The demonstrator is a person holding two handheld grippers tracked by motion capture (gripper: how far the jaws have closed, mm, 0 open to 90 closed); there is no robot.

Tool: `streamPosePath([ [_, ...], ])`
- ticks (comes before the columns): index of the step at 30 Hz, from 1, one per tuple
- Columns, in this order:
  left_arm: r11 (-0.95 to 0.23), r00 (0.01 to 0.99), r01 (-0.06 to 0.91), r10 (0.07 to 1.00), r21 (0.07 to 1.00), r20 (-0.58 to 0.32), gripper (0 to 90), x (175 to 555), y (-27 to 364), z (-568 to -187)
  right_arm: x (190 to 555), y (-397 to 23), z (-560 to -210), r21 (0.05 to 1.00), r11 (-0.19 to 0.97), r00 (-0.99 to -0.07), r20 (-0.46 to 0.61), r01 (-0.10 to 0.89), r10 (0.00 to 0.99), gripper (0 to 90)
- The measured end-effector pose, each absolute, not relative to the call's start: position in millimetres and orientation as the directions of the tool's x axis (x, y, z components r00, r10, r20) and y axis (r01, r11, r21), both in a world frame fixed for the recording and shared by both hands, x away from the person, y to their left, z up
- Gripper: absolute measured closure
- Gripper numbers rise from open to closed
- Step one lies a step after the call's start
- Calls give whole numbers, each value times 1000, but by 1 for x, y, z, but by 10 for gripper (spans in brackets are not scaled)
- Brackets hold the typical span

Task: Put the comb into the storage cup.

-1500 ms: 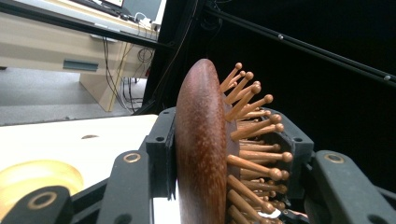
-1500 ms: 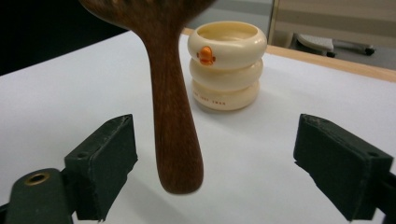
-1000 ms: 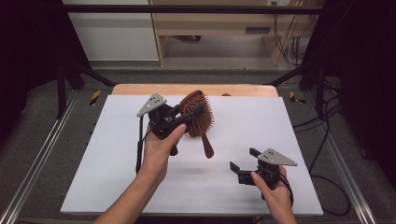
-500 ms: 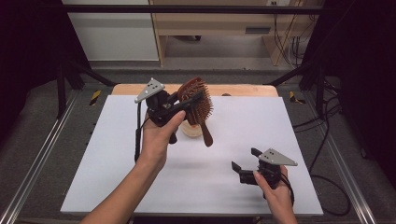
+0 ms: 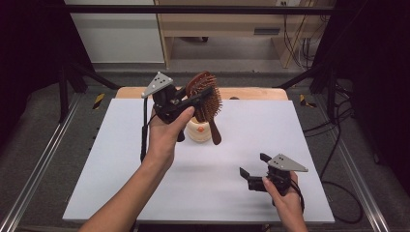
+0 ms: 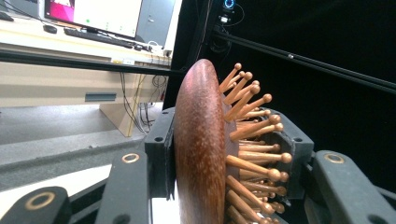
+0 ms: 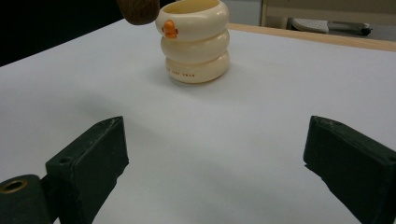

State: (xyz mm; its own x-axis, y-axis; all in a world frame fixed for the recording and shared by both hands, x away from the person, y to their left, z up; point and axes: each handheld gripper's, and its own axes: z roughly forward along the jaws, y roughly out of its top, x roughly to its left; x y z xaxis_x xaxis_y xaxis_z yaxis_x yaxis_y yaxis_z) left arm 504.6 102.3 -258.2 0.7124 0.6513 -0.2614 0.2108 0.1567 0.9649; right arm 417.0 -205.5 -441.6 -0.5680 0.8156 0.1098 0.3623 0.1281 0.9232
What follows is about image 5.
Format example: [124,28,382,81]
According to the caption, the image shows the black looped floor cable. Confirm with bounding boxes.
[321,179,365,225]

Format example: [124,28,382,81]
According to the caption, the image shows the black floor cable bundle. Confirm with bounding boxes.
[302,80,356,169]

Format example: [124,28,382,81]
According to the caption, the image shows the brown wooden hairbrush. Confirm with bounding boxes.
[185,71,223,146]

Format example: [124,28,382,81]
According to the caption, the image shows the light wooden desk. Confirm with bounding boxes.
[154,0,337,70]

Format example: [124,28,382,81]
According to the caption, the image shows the hanging desk cables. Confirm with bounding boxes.
[281,0,333,71]

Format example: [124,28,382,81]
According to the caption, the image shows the person's left hand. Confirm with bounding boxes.
[146,105,196,166]

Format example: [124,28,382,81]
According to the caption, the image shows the yellow black hazard tape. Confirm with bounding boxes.
[92,93,106,110]
[299,94,317,109]

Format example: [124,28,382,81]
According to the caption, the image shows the light wooden table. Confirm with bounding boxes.
[115,86,289,101]

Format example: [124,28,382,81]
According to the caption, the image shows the grey desk label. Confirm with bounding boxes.
[253,27,281,36]

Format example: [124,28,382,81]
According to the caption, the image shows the person's right hand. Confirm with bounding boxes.
[261,170,306,218]

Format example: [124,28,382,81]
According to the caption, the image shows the aluminium floor rail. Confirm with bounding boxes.
[312,92,392,232]
[0,92,83,232]

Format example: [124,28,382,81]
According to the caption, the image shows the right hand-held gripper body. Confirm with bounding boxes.
[247,153,309,207]

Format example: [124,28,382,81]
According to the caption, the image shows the black horizontal frame bar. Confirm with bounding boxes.
[63,4,337,15]

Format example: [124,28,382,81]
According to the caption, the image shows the white cabinet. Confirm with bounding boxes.
[64,0,165,64]

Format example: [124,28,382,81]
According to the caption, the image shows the black curtain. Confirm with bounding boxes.
[0,0,97,149]
[313,0,410,189]

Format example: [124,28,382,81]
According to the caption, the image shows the cream ceramic cup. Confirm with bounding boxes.
[185,115,214,144]

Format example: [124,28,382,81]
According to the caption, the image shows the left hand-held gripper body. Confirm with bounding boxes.
[140,71,198,143]

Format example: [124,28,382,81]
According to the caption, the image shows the black metal stand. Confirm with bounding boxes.
[58,60,121,124]
[273,62,340,121]

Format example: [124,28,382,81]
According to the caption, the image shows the white table board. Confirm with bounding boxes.
[62,98,336,224]

